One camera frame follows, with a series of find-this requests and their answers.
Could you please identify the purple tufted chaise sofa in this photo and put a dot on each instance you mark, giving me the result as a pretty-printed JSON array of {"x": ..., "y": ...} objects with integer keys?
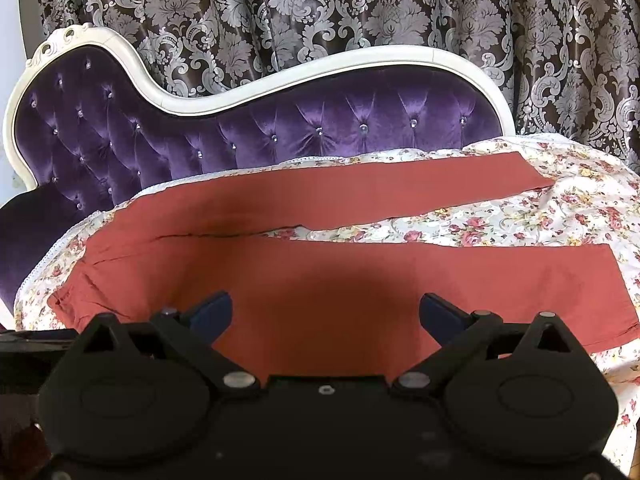
[{"x": 87, "y": 127}]

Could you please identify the rust red pants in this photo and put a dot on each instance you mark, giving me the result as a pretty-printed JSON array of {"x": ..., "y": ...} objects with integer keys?
[{"x": 324, "y": 308}]

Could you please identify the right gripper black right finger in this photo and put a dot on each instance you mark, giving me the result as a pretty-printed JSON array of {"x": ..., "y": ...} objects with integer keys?
[{"x": 462, "y": 336}]

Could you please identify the brown silver damask curtain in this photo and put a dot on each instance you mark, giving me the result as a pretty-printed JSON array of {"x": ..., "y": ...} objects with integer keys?
[{"x": 564, "y": 66}]

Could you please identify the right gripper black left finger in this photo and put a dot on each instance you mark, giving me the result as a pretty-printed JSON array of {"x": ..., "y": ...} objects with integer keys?
[{"x": 191, "y": 335}]

